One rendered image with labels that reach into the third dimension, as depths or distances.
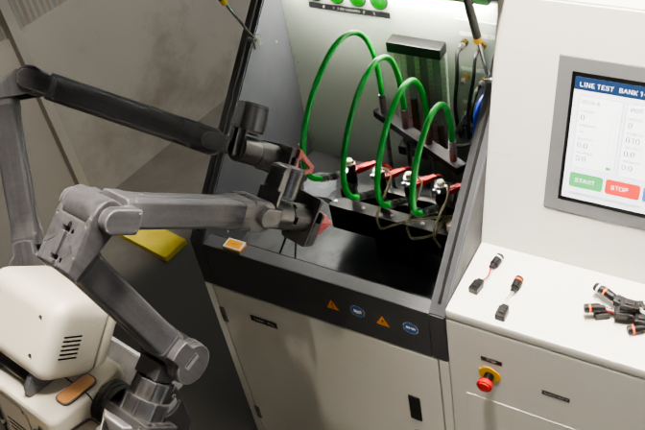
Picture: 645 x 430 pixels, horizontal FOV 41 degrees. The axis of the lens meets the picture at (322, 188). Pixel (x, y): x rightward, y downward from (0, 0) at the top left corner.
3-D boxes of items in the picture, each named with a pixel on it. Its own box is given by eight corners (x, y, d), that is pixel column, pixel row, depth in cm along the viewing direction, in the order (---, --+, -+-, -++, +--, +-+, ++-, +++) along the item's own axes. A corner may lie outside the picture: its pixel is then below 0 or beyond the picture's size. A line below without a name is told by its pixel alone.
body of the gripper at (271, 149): (268, 141, 190) (243, 133, 184) (298, 149, 182) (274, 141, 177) (260, 170, 190) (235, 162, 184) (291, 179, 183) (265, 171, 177)
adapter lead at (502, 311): (504, 322, 181) (504, 316, 179) (494, 320, 182) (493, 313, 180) (524, 282, 188) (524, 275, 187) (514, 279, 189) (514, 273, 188)
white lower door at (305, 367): (261, 429, 273) (210, 286, 228) (265, 423, 274) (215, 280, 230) (451, 508, 244) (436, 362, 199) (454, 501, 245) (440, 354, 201)
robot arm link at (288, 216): (250, 222, 165) (271, 231, 162) (260, 187, 164) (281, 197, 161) (272, 225, 171) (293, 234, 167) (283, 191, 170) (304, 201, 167)
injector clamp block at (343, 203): (336, 246, 226) (328, 203, 216) (353, 221, 232) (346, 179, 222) (458, 280, 211) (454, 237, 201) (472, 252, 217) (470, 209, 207)
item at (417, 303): (216, 285, 228) (202, 243, 217) (225, 274, 230) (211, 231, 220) (432, 357, 200) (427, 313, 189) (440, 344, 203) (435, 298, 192)
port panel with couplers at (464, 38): (455, 130, 220) (449, 25, 199) (461, 122, 222) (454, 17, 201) (504, 139, 214) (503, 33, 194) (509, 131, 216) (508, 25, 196)
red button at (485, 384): (472, 391, 193) (471, 377, 190) (479, 377, 196) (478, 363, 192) (494, 398, 191) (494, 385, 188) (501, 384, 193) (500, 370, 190)
